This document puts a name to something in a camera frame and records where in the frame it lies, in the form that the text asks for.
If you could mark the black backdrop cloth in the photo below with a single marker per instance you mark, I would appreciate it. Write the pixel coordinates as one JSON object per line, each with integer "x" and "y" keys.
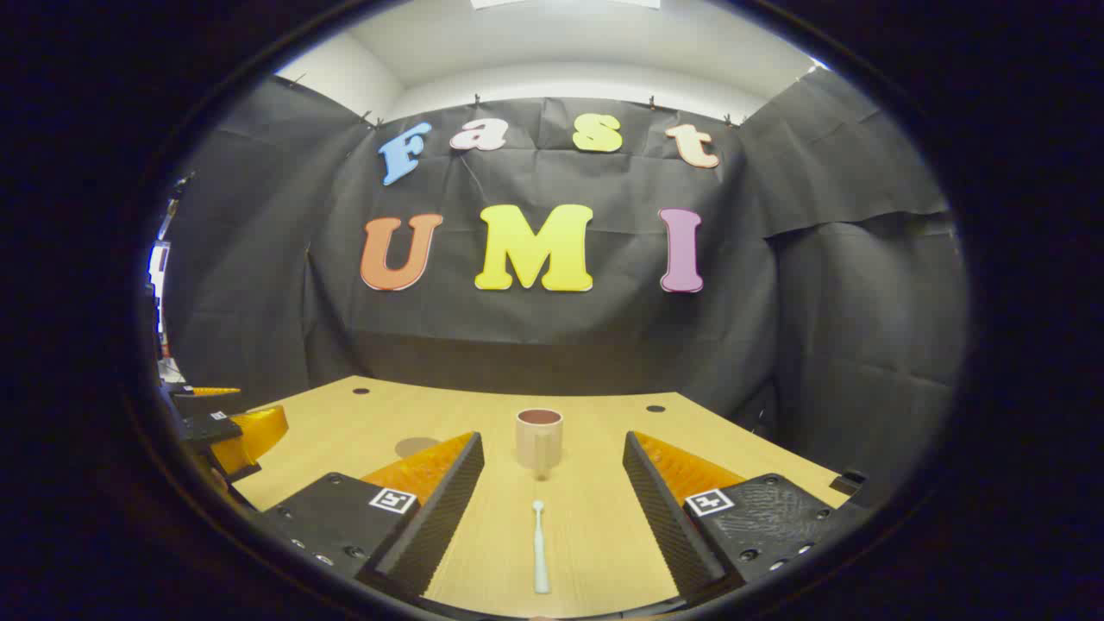
{"x": 604, "y": 328}

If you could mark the black desk edge bracket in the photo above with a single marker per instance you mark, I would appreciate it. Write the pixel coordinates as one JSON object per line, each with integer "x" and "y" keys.
{"x": 849, "y": 483}

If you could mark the computer monitor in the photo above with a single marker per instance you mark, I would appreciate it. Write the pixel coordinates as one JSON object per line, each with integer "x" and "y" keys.
{"x": 159, "y": 269}

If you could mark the white side table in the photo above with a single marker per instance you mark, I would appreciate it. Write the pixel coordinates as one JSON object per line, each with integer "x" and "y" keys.
{"x": 170, "y": 373}

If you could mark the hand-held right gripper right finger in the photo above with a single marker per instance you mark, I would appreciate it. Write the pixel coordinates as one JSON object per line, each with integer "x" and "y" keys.
{"x": 668, "y": 526}

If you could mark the pale green toothbrush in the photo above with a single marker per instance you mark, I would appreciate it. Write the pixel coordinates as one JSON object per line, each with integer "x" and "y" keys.
{"x": 540, "y": 552}

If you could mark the beige cup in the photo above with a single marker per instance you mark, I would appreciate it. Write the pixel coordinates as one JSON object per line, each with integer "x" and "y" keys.
{"x": 539, "y": 444}

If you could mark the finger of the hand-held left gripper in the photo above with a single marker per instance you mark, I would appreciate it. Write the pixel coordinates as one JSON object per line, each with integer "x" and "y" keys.
{"x": 211, "y": 402}
{"x": 254, "y": 435}

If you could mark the round brown coaster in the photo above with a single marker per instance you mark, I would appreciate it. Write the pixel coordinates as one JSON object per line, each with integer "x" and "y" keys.
{"x": 414, "y": 447}

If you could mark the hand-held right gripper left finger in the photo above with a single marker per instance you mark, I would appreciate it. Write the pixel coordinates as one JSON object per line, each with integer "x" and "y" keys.
{"x": 435, "y": 517}

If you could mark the wooden desktop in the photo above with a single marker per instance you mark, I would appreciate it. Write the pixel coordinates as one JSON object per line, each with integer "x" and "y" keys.
{"x": 586, "y": 535}

